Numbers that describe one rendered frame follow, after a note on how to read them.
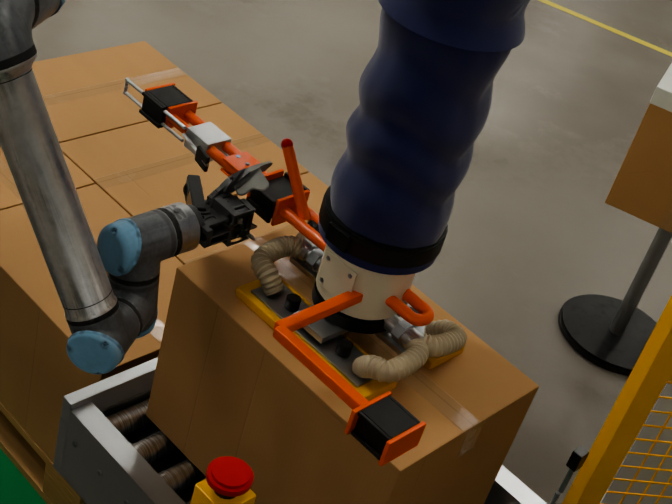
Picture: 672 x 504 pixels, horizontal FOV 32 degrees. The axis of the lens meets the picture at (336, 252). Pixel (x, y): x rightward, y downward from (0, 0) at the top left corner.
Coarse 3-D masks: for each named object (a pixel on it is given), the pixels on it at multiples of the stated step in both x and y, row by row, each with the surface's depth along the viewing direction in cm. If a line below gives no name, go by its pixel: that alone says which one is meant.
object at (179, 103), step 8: (152, 88) 242; (160, 88) 243; (168, 88) 243; (176, 88) 244; (160, 96) 240; (168, 96) 241; (176, 96) 242; (184, 96) 242; (168, 104) 238; (176, 104) 239; (184, 104) 240; (192, 104) 241; (176, 112) 239; (184, 112) 241; (184, 120) 242
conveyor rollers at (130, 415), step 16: (144, 400) 249; (112, 416) 243; (128, 416) 244; (144, 416) 246; (128, 432) 245; (160, 432) 243; (144, 448) 238; (160, 448) 240; (176, 448) 244; (176, 464) 238; (192, 464) 238; (176, 480) 234; (192, 480) 237
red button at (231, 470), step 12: (228, 456) 175; (216, 468) 172; (228, 468) 173; (240, 468) 173; (216, 480) 171; (228, 480) 171; (240, 480) 172; (252, 480) 173; (216, 492) 173; (228, 492) 170; (240, 492) 171
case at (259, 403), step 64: (192, 320) 223; (256, 320) 215; (192, 384) 229; (256, 384) 215; (320, 384) 206; (448, 384) 214; (512, 384) 218; (192, 448) 236; (256, 448) 220; (320, 448) 207; (448, 448) 204
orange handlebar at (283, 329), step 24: (168, 120) 239; (192, 120) 240; (240, 168) 228; (288, 216) 220; (312, 216) 222; (312, 240) 217; (312, 312) 198; (336, 312) 203; (408, 312) 205; (432, 312) 207; (288, 336) 192; (312, 360) 189; (336, 384) 186
